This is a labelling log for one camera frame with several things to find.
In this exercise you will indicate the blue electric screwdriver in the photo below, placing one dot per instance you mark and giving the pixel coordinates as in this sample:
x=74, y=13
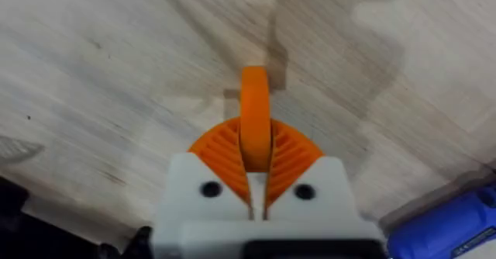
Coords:
x=445, y=228

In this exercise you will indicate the white orange right gripper left finger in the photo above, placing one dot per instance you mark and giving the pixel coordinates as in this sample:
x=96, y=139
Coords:
x=193, y=189

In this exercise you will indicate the white orange right gripper right finger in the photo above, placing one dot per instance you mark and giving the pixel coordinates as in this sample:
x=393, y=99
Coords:
x=321, y=197

